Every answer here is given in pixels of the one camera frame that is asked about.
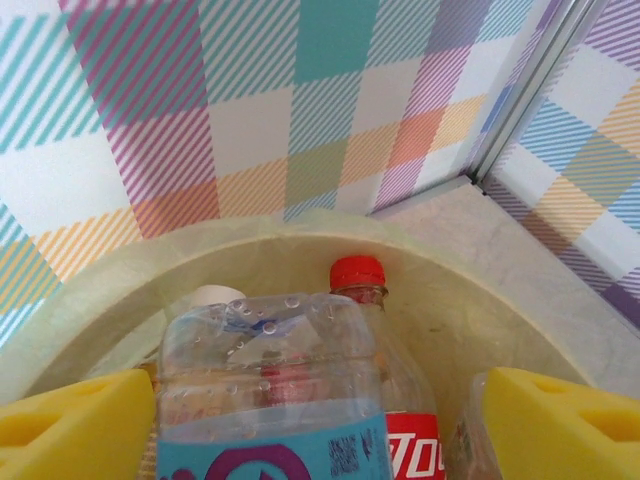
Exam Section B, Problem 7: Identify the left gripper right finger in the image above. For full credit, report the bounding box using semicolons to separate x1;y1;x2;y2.
483;366;640;480

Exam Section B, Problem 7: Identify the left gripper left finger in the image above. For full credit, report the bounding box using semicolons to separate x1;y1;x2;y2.
0;368;155;480

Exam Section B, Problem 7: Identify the aluminium corner post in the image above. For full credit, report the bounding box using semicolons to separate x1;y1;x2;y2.
467;0;594;187

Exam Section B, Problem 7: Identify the amber tea bottle yellow label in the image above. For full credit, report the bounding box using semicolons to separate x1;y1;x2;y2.
187;283;247;314

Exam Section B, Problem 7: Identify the thin aluminium rail along wall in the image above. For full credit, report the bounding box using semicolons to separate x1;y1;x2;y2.
372;172;476;219

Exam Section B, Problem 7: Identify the cola bottle red cap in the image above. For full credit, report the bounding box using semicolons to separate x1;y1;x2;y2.
328;254;449;480

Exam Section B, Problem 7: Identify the cream plastic waste bin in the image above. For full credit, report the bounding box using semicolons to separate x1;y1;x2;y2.
0;207;640;480

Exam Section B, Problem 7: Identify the clear water bottle blue cap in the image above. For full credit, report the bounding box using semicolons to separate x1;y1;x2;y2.
154;291;397;480

